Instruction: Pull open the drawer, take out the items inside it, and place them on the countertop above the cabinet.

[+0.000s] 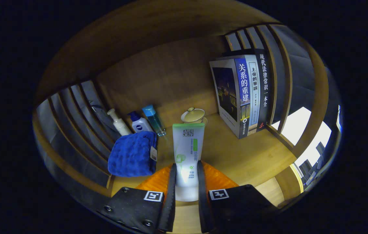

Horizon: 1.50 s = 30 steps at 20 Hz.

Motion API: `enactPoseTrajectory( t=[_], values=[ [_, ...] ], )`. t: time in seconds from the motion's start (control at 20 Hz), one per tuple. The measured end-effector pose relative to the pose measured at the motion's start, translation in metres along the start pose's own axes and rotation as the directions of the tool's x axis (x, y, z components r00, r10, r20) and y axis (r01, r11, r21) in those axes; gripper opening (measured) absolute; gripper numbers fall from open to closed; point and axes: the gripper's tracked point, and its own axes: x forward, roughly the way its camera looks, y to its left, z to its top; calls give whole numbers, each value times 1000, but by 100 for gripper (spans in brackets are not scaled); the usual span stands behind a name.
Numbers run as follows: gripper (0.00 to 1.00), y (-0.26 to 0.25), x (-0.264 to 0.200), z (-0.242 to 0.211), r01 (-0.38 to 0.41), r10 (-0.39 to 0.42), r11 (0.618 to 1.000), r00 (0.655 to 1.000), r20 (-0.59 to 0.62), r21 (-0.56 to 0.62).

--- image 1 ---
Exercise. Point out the white lotion bottle blue cap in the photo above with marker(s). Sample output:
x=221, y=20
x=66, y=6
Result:
x=141, y=125

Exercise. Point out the white pump bottle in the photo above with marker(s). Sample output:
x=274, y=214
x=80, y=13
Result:
x=121, y=126

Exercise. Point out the blue towel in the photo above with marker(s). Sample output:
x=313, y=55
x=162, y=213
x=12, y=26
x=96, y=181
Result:
x=131, y=156

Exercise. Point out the white green tube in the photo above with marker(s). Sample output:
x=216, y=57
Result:
x=187, y=146

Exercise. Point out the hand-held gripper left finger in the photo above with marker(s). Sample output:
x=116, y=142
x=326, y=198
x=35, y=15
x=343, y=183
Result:
x=169, y=201

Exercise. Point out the white box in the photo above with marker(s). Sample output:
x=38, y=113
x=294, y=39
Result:
x=296, y=130

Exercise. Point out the teal bottle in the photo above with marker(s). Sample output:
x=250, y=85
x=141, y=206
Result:
x=154, y=122

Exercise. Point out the book with pale spine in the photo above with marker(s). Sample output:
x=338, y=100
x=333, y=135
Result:
x=254, y=97

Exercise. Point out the beige lidded teacup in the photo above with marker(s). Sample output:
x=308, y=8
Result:
x=193, y=115

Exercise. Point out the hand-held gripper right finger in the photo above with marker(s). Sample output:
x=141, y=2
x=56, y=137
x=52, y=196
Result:
x=204, y=204

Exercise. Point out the wooden countertop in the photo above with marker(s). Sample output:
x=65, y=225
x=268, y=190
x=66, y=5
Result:
x=236, y=152

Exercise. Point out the black equipment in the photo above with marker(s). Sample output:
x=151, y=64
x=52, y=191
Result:
x=307, y=169

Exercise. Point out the wooden cabinet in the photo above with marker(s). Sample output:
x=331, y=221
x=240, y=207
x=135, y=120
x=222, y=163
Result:
x=157, y=74

